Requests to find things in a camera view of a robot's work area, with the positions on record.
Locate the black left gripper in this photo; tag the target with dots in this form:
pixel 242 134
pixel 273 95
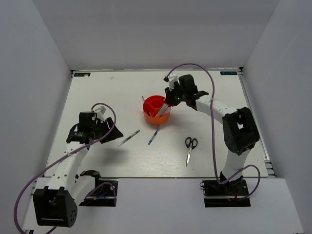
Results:
pixel 110 122

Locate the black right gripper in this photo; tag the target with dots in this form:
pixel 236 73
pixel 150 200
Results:
pixel 169 95

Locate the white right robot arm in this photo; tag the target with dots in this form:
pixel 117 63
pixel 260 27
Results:
pixel 239 127

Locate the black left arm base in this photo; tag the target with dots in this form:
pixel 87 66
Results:
pixel 104 196

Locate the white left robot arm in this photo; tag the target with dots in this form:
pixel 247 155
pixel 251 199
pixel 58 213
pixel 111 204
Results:
pixel 56 204

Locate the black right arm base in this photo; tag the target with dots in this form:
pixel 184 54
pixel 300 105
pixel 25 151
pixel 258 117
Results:
pixel 227 195

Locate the orange round compartment container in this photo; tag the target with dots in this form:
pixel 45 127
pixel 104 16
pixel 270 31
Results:
pixel 155 110

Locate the right corner table label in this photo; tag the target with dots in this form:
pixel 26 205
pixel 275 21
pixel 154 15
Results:
pixel 228 73

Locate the corner table label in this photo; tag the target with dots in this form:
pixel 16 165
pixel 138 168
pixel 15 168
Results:
pixel 82 74
pixel 228 73

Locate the green pen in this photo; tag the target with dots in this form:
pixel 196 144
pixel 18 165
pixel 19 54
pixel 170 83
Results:
pixel 128 138

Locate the left corner table label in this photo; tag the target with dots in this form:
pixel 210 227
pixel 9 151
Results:
pixel 82 74

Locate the blue clear pen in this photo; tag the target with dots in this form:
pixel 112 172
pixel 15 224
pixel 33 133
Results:
pixel 153 136

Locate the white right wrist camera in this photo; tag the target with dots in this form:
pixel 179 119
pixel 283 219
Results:
pixel 171 78

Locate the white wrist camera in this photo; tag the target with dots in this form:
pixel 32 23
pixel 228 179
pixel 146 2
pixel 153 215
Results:
pixel 171 78
pixel 100 111

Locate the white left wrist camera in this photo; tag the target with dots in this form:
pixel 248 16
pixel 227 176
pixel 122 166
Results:
pixel 100 111

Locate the black handled scissors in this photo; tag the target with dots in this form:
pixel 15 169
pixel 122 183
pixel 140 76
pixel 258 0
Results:
pixel 190 143

